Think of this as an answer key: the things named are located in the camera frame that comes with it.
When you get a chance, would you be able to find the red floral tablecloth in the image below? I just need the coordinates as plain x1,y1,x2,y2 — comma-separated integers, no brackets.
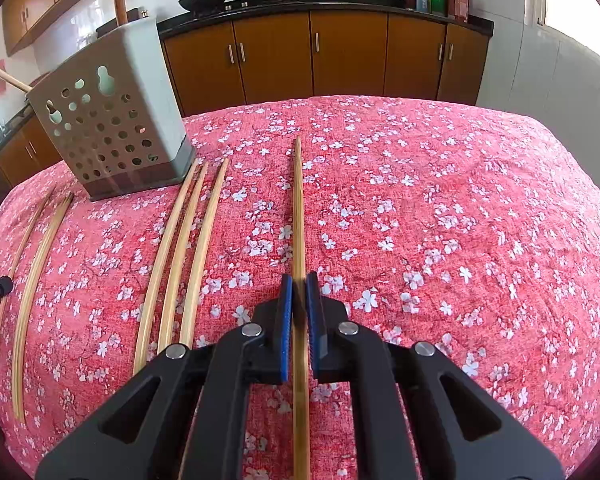
0,94,600,480

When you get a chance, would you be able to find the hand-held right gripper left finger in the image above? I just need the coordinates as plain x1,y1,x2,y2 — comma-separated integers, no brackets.
35,274,295,480

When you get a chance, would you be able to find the window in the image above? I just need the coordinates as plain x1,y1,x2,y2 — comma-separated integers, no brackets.
525,0,600,71

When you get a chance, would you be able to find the wooden sink cabinet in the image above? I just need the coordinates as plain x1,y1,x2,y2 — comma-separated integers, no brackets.
0,115,63,206

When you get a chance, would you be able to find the black kitchen countertop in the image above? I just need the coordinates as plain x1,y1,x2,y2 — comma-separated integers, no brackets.
156,0,496,40

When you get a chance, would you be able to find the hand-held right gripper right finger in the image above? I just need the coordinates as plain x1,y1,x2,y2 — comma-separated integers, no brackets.
305,272,566,480

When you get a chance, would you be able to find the grey perforated utensil holder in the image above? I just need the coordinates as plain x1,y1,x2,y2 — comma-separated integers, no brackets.
24,14,197,203

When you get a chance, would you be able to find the dark bamboo chopstick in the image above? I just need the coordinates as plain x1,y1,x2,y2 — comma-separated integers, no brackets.
0,187,57,359

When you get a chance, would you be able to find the wooden base kitchen cabinet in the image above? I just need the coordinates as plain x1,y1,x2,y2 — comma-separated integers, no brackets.
160,10,492,117

